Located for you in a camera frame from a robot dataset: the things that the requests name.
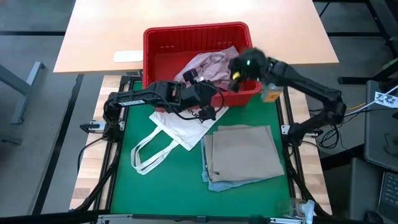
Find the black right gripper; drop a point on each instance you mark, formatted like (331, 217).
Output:
(248, 63)

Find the black round object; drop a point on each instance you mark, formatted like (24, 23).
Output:
(373, 217)

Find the white rod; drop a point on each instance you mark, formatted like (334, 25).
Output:
(367, 105)

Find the red plastic laundry basket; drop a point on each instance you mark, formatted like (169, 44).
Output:
(161, 46)

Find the green table mat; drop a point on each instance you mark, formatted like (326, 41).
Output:
(171, 193)

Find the black desk leg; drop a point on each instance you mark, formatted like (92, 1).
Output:
(357, 80)

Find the clear spray bottle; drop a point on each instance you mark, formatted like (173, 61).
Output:
(303, 208)

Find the white tote bag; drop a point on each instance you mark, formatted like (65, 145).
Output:
(183, 130)

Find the white marker tag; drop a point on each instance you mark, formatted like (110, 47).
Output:
(385, 99)

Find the light blue garment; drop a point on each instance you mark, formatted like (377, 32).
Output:
(217, 186)

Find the pink garment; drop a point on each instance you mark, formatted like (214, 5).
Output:
(211, 67)

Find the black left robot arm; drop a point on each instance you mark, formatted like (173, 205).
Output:
(136, 99)

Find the grey keyboard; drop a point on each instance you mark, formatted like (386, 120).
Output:
(388, 193)

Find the light wooden desk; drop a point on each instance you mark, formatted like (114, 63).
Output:
(109, 31)

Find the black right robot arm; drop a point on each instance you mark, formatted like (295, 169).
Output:
(311, 87)

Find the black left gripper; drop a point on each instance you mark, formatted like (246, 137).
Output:
(199, 95)

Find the beige grey garment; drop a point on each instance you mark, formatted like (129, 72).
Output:
(242, 152)

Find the grey desk leg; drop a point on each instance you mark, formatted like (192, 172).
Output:
(28, 84)

